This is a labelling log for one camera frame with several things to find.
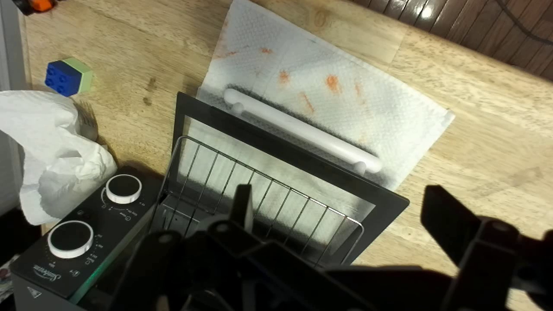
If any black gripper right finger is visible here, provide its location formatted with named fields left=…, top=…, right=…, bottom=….
left=421, top=184, right=553, bottom=311

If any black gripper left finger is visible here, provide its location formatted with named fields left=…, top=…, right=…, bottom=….
left=110, top=184, right=371, bottom=311

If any upper white oven knob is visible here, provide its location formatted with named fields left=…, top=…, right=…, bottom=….
left=106, top=174, right=142, bottom=205

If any white oven knob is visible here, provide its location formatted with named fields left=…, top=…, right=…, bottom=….
left=47, top=219, right=94, bottom=259
left=106, top=174, right=142, bottom=205

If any black toaster oven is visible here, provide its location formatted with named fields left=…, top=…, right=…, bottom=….
left=11, top=169, right=163, bottom=311

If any lower white oven knob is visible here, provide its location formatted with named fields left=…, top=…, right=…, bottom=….
left=47, top=219, right=94, bottom=259

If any crumpled white cloth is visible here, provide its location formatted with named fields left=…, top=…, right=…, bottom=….
left=0, top=89, right=117, bottom=226

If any stained white paper towel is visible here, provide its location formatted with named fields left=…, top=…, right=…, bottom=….
left=198, top=0, right=454, bottom=190

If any blue and green block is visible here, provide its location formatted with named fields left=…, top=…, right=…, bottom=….
left=46, top=58, right=94, bottom=96

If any metal wire oven rack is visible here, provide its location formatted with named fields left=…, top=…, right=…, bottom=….
left=153, top=136, right=365, bottom=266

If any white oven door handle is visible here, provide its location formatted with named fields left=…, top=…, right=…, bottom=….
left=224, top=88, right=384, bottom=176

